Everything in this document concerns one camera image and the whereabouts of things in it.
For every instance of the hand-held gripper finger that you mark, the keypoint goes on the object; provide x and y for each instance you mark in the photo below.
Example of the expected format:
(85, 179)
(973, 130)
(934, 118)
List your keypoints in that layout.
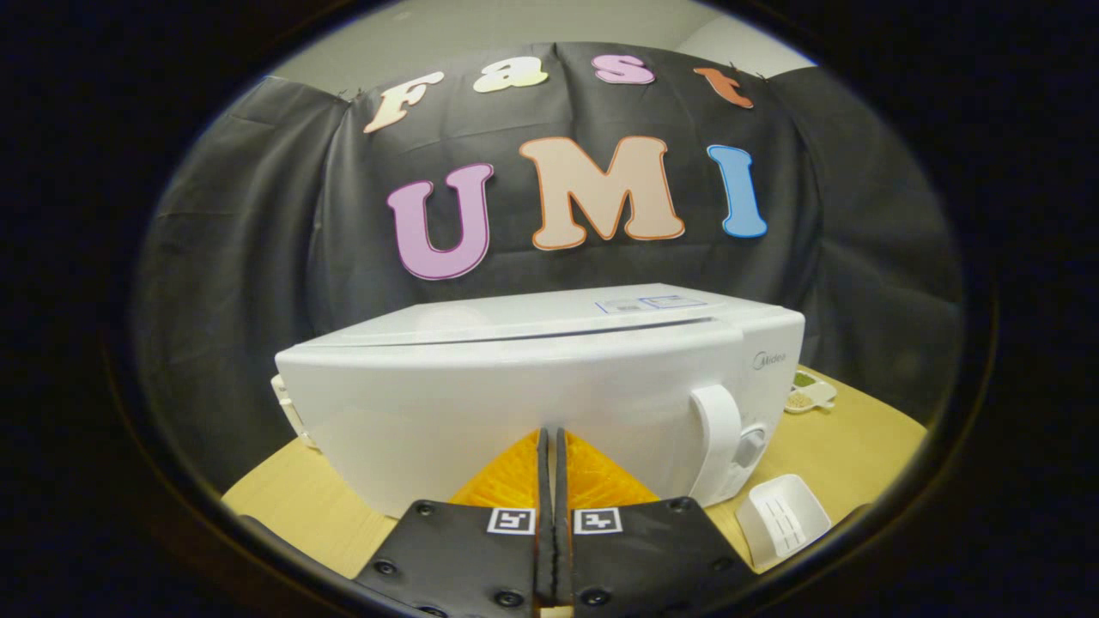
(543, 532)
(562, 532)

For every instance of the white microwave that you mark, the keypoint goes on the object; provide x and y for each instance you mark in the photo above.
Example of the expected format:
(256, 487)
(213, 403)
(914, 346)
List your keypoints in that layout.
(515, 386)

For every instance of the white rectangular tray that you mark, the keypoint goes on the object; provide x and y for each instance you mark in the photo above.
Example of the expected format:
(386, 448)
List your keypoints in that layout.
(777, 515)

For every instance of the white compartment dish with grains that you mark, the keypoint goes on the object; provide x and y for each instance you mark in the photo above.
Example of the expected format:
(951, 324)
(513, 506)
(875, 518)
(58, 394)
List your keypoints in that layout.
(816, 396)

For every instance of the black backdrop cloth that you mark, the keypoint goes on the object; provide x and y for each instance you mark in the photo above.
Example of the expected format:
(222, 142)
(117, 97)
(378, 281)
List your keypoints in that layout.
(258, 257)

